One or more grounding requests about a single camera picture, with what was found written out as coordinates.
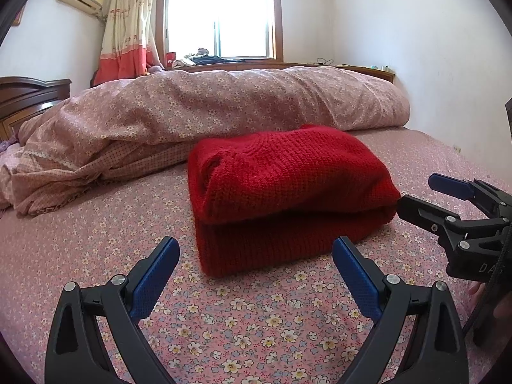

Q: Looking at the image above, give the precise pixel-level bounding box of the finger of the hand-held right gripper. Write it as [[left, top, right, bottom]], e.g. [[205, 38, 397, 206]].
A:
[[396, 194, 467, 245], [428, 173, 512, 223]]

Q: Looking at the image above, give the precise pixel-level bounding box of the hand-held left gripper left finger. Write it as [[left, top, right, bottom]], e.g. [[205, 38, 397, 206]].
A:
[[45, 237, 180, 384]]

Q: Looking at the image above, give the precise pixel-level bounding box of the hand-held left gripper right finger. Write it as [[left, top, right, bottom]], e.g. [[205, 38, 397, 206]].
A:
[[332, 236, 469, 384]]

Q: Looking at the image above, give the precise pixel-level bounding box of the red knitted sweater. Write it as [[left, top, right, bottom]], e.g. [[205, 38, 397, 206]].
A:
[[187, 124, 402, 277]]

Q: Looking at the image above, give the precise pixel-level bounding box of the clothes pile on windowsill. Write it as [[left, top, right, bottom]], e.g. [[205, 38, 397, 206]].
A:
[[172, 48, 209, 68]]

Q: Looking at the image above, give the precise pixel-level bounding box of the person's right hand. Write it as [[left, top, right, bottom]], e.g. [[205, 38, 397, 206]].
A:
[[469, 281, 512, 321]]

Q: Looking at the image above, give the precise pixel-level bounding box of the pink floral bed sheet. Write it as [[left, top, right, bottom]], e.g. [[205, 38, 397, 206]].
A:
[[0, 128, 512, 384]]

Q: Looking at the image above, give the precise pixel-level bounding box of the pink floral duvet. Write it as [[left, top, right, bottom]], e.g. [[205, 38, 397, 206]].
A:
[[0, 66, 412, 219]]

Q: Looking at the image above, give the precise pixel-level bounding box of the wooden window ledge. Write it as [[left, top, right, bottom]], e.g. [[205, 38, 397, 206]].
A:
[[164, 60, 396, 84]]

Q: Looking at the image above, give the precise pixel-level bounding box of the purple ruffled pillow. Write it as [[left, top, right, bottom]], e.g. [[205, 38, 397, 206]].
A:
[[0, 135, 22, 155]]

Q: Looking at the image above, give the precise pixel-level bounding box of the dark wooden headboard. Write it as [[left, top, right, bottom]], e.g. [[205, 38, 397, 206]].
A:
[[0, 76, 73, 140]]

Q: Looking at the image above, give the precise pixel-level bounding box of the dark blue cloth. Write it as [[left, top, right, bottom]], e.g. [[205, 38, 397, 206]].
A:
[[192, 55, 245, 66]]

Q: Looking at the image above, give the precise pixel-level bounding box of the cream and red curtain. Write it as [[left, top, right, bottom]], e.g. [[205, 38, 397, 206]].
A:
[[93, 0, 165, 86]]

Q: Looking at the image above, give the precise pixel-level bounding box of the wooden framed window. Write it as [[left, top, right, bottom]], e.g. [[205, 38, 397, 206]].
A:
[[156, 0, 285, 62]]

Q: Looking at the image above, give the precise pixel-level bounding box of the framed wall photo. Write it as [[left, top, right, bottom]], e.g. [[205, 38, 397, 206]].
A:
[[11, 2, 27, 28]]

